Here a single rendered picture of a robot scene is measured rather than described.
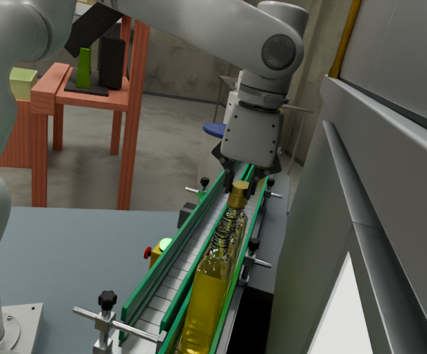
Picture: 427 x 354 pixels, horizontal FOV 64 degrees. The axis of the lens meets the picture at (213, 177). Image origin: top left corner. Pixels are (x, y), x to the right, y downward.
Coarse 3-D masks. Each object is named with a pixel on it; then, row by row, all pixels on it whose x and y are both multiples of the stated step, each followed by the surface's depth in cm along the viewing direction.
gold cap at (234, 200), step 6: (234, 186) 64; (240, 186) 65; (246, 186) 66; (234, 192) 65; (240, 192) 64; (246, 192) 65; (228, 198) 66; (234, 198) 65; (240, 198) 65; (228, 204) 66; (234, 204) 65; (240, 204) 65
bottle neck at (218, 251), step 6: (216, 228) 56; (222, 228) 57; (228, 228) 57; (216, 234) 56; (222, 234) 55; (228, 234) 55; (216, 240) 56; (222, 240) 55; (228, 240) 56; (216, 246) 56; (222, 246) 56; (228, 246) 57; (210, 252) 58; (216, 252) 56; (222, 252) 56; (222, 258) 57
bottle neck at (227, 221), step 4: (228, 212) 62; (232, 212) 63; (224, 216) 61; (228, 216) 63; (232, 216) 63; (236, 216) 62; (224, 220) 61; (228, 220) 60; (232, 220) 60; (236, 220) 61; (224, 224) 61; (228, 224) 61; (232, 224) 61; (236, 224) 62; (232, 228) 61; (232, 232) 62; (232, 236) 62; (232, 240) 63
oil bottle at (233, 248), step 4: (236, 240) 64; (232, 244) 62; (236, 244) 63; (208, 248) 62; (228, 248) 61; (232, 248) 62; (236, 248) 63; (228, 252) 61; (232, 252) 62; (236, 252) 62; (232, 256) 61; (236, 256) 63; (232, 268) 63; (228, 284) 64; (224, 300) 65; (220, 316) 67
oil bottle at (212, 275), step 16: (208, 256) 57; (208, 272) 56; (224, 272) 56; (192, 288) 59; (208, 288) 57; (224, 288) 57; (192, 304) 59; (208, 304) 58; (192, 320) 60; (208, 320) 60; (192, 336) 62; (208, 336) 61; (192, 352) 63; (208, 352) 62
